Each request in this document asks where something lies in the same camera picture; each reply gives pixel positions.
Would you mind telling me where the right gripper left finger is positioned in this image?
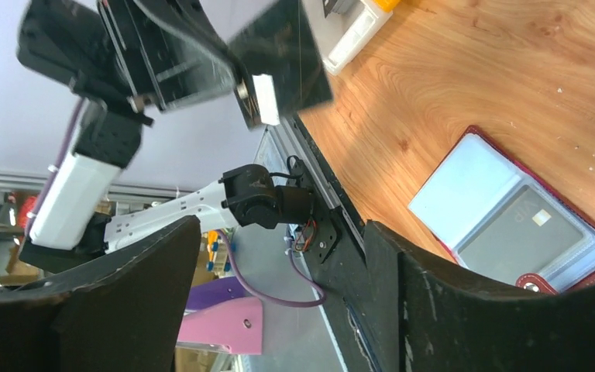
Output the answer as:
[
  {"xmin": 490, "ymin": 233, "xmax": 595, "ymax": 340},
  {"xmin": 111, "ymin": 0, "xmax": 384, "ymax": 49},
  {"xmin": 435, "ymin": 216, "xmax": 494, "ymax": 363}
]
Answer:
[{"xmin": 0, "ymin": 216, "xmax": 201, "ymax": 371}]

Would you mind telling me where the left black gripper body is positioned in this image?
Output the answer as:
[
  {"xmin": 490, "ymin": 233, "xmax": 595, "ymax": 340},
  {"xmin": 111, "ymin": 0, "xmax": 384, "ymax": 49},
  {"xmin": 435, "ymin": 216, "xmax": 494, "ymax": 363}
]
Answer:
[{"xmin": 97, "ymin": 1, "xmax": 236, "ymax": 111}]

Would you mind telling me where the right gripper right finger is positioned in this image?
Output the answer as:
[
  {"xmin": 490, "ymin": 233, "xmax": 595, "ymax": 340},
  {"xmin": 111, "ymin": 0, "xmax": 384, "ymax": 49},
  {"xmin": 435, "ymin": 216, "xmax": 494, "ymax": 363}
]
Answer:
[{"xmin": 364, "ymin": 221, "xmax": 595, "ymax": 371}]

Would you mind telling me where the red leather card holder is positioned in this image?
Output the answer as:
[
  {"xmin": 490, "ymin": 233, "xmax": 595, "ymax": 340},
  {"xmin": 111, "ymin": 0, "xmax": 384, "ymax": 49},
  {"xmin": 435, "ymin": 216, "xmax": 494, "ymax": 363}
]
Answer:
[{"xmin": 408, "ymin": 126, "xmax": 595, "ymax": 294}]

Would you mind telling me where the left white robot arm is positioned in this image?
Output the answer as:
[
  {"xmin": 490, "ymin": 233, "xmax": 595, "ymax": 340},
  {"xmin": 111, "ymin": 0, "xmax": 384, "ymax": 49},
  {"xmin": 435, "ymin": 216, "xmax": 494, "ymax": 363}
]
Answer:
[{"xmin": 17, "ymin": 1, "xmax": 332, "ymax": 273}]

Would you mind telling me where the white plastic bin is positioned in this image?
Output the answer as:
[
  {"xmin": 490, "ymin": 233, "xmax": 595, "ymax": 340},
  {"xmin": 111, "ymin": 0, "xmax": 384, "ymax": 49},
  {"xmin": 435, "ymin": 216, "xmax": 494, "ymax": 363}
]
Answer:
[{"xmin": 303, "ymin": 0, "xmax": 393, "ymax": 75}]

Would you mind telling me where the yellow plastic bin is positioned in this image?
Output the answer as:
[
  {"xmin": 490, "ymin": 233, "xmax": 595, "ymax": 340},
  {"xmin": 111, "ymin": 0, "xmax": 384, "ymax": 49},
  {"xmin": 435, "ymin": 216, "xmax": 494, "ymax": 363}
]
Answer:
[{"xmin": 373, "ymin": 0, "xmax": 401, "ymax": 12}]

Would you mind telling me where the aluminium frame rail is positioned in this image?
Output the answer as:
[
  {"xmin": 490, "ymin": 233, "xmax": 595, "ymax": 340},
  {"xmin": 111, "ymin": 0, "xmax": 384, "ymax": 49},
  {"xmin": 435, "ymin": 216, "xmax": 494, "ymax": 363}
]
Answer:
[{"xmin": 0, "ymin": 170, "xmax": 192, "ymax": 204}]

